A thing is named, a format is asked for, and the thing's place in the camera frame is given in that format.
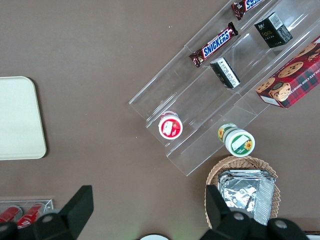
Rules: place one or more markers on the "silver foil pouch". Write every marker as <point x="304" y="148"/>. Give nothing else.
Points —
<point x="242" y="197"/>
<point x="240" y="173"/>

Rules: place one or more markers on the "white tray corner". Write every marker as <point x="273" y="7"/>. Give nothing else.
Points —
<point x="20" y="117"/>

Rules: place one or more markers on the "Snickers chocolate bar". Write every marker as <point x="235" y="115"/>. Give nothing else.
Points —
<point x="215" y="45"/>
<point x="246" y="6"/>

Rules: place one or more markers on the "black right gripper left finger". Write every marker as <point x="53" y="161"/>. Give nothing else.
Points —
<point x="72" y="215"/>

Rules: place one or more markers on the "small light wicker basket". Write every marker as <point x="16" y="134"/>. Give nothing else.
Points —
<point x="217" y="170"/>

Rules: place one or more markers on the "clear acrylic tiered shelf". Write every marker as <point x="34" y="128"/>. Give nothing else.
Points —
<point x="200" y="105"/>

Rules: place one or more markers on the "red tartan cookie box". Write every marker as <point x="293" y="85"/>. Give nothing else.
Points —
<point x="292" y="77"/>

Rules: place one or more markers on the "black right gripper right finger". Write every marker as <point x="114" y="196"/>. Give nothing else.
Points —
<point x="220" y="220"/>

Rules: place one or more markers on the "white round object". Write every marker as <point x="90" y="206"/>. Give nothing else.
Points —
<point x="154" y="237"/>

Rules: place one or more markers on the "black box with white label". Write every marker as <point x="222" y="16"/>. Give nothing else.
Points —
<point x="225" y="72"/>

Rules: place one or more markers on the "red packet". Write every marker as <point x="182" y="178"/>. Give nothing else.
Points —
<point x="11" y="212"/>
<point x="30" y="215"/>

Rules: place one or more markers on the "green sunflower lidded cup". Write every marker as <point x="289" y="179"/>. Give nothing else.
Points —
<point x="238" y="142"/>

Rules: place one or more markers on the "black coffee box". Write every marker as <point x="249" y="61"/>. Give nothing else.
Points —
<point x="272" y="32"/>

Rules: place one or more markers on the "red strawberry yogurt cup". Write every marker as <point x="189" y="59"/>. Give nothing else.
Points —
<point x="170" y="127"/>

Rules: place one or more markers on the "clear acrylic box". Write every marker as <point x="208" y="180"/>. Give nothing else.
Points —
<point x="48" y="205"/>

